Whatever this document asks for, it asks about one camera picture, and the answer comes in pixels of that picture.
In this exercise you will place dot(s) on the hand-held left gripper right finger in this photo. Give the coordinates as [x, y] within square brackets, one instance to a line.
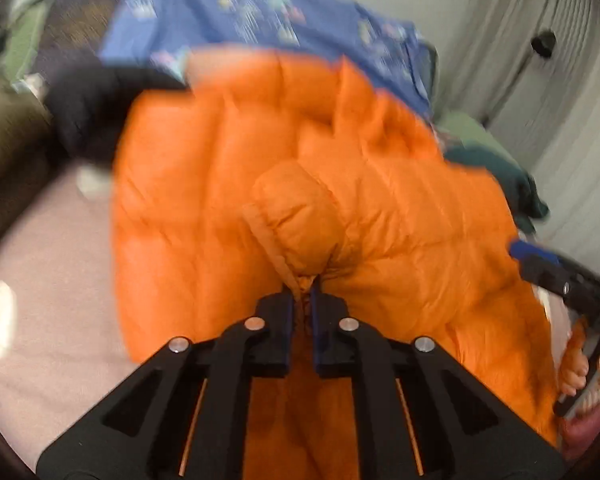
[325, 335]

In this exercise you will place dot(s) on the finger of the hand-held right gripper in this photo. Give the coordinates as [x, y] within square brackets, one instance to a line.
[535, 262]

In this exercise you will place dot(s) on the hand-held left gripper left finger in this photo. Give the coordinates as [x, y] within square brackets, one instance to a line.
[280, 332]

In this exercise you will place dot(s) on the orange puffer jacket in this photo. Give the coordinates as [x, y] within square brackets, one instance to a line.
[260, 160]

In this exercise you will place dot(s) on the person's right hand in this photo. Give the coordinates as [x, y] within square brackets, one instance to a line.
[575, 377]

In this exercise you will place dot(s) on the dark green garment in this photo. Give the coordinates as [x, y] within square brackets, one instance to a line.
[500, 170]

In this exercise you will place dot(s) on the grey curtain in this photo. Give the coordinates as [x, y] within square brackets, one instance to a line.
[555, 125]

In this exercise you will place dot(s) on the light green cloth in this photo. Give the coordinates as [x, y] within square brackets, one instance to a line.
[462, 130]

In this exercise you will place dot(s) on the black floor lamp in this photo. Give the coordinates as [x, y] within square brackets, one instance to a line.
[544, 44]

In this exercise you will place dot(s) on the black garment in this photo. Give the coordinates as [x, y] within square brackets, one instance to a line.
[95, 110]

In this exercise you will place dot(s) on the blue tree-print duvet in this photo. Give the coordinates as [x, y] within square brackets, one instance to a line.
[260, 10]

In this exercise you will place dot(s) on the brown blanket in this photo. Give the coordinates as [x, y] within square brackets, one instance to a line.
[10, 150]

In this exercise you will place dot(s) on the dark patterned cloth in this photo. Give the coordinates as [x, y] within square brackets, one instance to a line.
[75, 20]

